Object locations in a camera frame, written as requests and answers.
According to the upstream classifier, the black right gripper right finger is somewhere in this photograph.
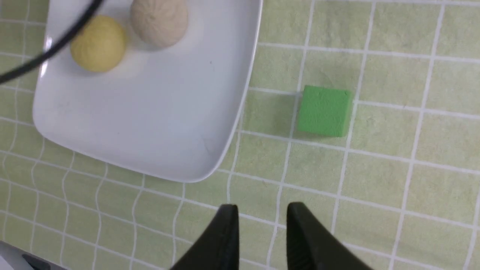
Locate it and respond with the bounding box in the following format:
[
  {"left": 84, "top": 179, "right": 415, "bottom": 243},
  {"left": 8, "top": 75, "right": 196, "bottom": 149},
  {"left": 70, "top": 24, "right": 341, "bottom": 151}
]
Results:
[{"left": 286, "top": 202, "right": 371, "bottom": 270}]

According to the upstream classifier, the green foam cube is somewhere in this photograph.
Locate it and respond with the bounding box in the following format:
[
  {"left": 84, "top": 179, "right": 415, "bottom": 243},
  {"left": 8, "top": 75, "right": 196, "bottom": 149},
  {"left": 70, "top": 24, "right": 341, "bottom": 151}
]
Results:
[{"left": 297, "top": 85, "right": 354, "bottom": 137}]

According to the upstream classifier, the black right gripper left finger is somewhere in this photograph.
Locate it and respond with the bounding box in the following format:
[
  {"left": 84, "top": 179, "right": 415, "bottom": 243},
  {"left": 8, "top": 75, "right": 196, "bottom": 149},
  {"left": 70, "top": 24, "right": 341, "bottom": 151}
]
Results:
[{"left": 171, "top": 204, "right": 240, "bottom": 270}]

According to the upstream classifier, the yellow steamed bun on plate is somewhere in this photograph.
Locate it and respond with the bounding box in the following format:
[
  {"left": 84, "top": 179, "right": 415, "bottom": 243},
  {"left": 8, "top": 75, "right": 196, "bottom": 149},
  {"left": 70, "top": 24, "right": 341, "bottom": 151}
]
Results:
[{"left": 70, "top": 15, "right": 128, "bottom": 72}]

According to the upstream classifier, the beige steamed bun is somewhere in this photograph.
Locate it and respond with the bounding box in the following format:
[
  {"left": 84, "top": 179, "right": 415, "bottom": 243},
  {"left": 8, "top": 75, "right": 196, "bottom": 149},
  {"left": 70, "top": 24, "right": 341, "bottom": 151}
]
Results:
[{"left": 130, "top": 0, "right": 189, "bottom": 48}]

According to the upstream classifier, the green checkered tablecloth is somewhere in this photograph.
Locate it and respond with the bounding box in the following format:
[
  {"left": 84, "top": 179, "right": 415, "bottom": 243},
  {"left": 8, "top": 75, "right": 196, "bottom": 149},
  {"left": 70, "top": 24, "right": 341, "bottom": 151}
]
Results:
[{"left": 1, "top": 0, "right": 479, "bottom": 270}]

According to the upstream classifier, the black cable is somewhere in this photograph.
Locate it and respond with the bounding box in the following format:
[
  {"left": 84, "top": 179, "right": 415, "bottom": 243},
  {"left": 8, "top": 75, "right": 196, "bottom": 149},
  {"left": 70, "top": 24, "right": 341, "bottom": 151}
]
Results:
[{"left": 0, "top": 0, "right": 105, "bottom": 84}]

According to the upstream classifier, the white square plate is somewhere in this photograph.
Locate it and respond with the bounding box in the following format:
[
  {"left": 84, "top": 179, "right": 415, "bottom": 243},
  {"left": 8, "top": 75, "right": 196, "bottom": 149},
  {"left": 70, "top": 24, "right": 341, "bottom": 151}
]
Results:
[{"left": 33, "top": 0, "right": 263, "bottom": 183}]

